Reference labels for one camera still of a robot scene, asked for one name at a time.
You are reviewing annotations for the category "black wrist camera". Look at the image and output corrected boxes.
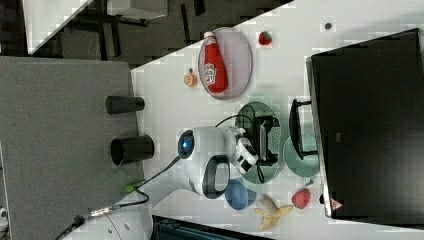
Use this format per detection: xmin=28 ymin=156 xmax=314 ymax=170
xmin=254 ymin=115 xmax=280 ymax=166

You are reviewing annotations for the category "dark grey cup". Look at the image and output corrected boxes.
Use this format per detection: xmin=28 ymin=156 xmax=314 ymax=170
xmin=105 ymin=96 xmax=145 ymax=114

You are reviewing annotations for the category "silver toaster oven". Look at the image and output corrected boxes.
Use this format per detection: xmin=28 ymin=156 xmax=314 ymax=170
xmin=306 ymin=28 xmax=424 ymax=229

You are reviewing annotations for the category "grey round plate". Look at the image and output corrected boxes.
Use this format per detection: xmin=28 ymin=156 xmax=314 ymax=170
xmin=198 ymin=27 xmax=253 ymax=100

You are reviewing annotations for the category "red strawberry toy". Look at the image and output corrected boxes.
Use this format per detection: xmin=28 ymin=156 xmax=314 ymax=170
xmin=258 ymin=31 xmax=272 ymax=46

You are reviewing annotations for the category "red ketchup bottle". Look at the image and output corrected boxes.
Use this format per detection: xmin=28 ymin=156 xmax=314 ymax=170
xmin=204 ymin=32 xmax=228 ymax=93

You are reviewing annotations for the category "orange slice toy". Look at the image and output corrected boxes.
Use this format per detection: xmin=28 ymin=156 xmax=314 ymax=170
xmin=184 ymin=68 xmax=198 ymax=87

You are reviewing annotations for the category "blue bowl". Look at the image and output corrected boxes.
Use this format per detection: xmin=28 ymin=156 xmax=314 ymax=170
xmin=225 ymin=179 xmax=257 ymax=211

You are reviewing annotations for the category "grey fabric panel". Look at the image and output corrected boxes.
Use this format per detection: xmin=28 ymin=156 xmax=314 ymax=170
xmin=0 ymin=57 xmax=143 ymax=240

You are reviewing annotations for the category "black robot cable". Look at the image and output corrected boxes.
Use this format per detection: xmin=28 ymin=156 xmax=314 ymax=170
xmin=53 ymin=105 xmax=268 ymax=240

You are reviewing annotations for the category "peeled banana toy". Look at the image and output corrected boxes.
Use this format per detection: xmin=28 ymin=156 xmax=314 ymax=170
xmin=254 ymin=196 xmax=293 ymax=230

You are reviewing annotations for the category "black cylinder cup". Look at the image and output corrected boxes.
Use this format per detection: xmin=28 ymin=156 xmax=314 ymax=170
xmin=110 ymin=135 xmax=155 ymax=166

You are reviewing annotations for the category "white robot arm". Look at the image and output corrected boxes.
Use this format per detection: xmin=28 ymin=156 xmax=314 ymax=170
xmin=139 ymin=126 xmax=259 ymax=206

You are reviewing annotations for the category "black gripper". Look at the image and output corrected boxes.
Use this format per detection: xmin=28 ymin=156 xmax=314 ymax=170
xmin=232 ymin=137 xmax=259 ymax=174

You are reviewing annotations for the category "green plastic strainer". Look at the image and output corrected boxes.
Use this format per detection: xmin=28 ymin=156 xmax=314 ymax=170
xmin=235 ymin=101 xmax=284 ymax=184

